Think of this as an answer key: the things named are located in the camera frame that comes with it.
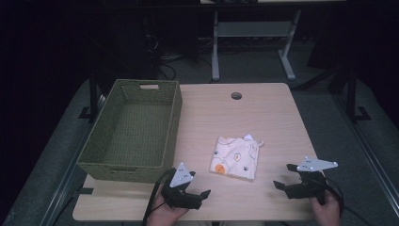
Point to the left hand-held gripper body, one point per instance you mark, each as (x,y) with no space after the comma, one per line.
(180,175)

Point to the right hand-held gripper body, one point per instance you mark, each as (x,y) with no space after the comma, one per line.
(309,185)

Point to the cream patterned cloth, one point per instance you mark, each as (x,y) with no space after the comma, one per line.
(235,157)

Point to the green woven basket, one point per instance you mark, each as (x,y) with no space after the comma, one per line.
(138,132)

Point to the person's right hand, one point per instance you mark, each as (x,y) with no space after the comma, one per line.
(327,215)

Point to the person's left hand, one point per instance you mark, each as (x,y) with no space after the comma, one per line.
(163,215)

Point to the black metal stand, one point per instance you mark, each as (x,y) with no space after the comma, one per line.
(93,94)
(352,94)

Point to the white metal desk frame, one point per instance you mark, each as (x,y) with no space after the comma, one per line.
(251,29)

